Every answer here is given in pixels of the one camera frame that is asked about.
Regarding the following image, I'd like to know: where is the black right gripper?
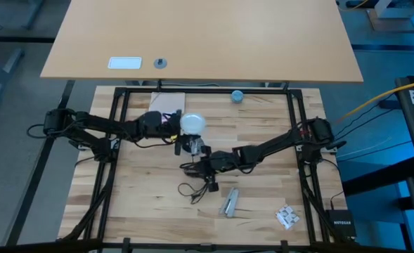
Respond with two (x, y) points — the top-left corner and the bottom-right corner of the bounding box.
(181, 150), (236, 179)

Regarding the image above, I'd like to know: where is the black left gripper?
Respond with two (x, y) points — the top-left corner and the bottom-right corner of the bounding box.
(138, 109), (183, 138)

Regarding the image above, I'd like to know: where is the white flood lightbulb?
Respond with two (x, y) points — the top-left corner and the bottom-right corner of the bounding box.
(179, 112), (207, 136)

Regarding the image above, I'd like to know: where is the chrome lamp base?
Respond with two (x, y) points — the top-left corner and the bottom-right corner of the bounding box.
(187, 135), (206, 156)

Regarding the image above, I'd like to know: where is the black lamp cable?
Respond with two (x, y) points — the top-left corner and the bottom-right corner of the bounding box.
(177, 154), (219, 206)

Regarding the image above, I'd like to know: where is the white rectangular tray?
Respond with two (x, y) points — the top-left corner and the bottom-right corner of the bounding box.
(107, 56), (143, 70)

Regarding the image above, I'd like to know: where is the beige wooden desk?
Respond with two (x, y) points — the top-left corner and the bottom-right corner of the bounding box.
(39, 0), (365, 84)

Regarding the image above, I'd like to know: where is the clear printed plastic packet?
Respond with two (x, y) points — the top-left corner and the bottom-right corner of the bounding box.
(275, 204), (301, 231)

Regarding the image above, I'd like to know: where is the grey desk leg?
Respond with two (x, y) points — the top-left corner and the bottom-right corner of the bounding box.
(0, 48), (26, 115)

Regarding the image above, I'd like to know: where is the black power adapter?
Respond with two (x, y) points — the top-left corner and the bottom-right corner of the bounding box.
(378, 99), (402, 110)

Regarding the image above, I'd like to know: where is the black side desk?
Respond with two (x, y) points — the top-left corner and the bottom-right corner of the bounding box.
(342, 68), (414, 253)

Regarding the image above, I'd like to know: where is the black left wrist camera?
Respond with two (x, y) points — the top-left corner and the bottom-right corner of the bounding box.
(173, 134), (183, 157)

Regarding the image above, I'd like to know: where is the black aluminium table frame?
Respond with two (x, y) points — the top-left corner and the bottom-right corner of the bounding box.
(56, 86), (335, 253)

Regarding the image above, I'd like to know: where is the black Netgear network switch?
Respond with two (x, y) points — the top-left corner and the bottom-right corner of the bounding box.
(325, 209), (357, 238)

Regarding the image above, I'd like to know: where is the yellow cable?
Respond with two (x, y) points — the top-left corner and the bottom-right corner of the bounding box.
(329, 77), (414, 126)

